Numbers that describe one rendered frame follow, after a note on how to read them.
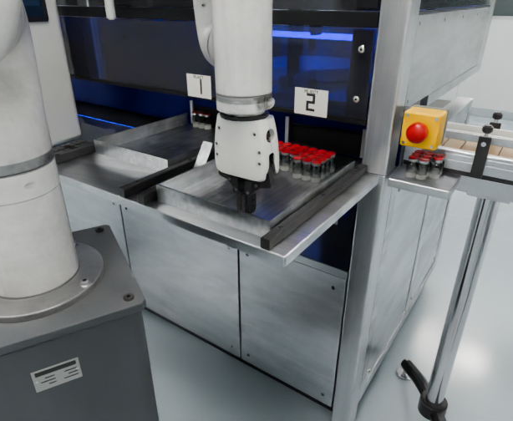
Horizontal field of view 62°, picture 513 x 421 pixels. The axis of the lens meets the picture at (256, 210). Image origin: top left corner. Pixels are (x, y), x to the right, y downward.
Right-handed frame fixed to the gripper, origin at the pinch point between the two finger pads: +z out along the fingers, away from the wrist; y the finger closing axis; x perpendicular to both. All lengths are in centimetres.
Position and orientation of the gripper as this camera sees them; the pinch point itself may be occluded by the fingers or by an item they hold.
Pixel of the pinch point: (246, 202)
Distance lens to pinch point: 71.9
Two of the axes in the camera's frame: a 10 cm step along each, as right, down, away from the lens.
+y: -8.2, -2.5, 5.1
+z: 0.1, 8.9, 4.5
